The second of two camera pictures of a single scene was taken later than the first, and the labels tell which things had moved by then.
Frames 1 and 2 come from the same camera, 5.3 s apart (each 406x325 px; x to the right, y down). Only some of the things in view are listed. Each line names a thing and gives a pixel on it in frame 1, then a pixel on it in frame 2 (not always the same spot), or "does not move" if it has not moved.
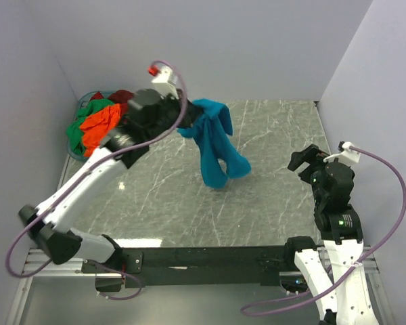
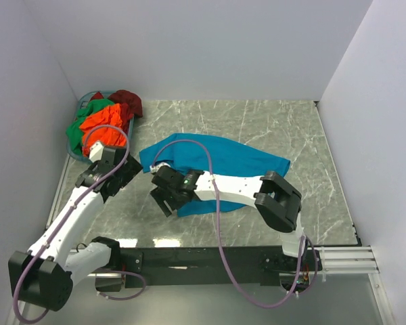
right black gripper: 308,162 -> 162,187
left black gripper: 188,110 -> 122,166
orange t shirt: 96,127 does not move
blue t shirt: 210,129 -> 182,152
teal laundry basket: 82,101 does not move
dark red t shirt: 122,97 does not move
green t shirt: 74,131 does not move
